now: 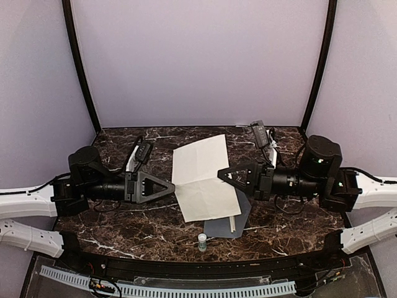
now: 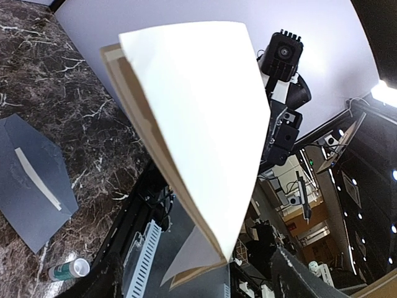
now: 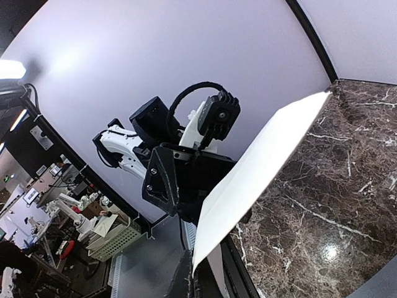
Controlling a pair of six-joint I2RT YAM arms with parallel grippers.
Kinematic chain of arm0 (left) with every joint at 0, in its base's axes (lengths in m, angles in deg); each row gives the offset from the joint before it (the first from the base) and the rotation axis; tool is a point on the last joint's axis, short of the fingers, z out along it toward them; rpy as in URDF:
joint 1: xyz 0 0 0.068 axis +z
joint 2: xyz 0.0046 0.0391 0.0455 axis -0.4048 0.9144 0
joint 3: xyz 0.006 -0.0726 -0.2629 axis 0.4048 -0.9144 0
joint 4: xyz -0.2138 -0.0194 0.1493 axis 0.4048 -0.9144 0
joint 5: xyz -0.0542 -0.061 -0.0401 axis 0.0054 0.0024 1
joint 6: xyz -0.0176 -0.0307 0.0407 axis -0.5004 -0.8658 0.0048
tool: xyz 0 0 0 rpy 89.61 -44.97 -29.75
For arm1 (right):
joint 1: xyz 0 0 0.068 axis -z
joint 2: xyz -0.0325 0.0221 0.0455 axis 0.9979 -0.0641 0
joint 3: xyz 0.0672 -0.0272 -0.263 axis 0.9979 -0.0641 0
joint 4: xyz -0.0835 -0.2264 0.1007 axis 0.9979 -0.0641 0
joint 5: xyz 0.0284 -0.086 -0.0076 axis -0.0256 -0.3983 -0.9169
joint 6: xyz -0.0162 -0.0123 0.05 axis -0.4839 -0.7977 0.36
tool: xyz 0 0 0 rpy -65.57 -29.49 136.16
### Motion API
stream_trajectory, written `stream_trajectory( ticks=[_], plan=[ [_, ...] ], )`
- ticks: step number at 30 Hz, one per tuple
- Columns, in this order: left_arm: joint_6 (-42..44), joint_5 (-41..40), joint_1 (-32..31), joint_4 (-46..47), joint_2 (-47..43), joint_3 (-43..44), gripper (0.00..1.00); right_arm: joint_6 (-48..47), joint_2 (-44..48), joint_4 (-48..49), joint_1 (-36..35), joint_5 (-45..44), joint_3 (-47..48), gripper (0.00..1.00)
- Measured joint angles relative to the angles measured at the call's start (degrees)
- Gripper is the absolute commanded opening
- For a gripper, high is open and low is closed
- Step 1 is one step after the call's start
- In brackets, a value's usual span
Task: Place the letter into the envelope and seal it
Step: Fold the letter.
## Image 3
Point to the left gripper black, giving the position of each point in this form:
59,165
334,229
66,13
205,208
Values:
178,181

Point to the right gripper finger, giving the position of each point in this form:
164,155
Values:
182,284

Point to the beige lined letter sheet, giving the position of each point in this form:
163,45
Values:
236,193

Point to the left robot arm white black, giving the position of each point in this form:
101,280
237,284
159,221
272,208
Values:
154,125

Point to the white perforated metal basket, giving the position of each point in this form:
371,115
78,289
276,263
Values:
117,239

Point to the person in black shirt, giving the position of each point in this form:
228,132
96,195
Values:
18,258

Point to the black front table rail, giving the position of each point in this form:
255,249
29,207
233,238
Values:
238,281

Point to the white slotted cable duct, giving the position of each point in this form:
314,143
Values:
117,270

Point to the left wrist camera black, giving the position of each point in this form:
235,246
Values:
218,116

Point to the black right frame post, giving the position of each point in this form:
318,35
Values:
314,39

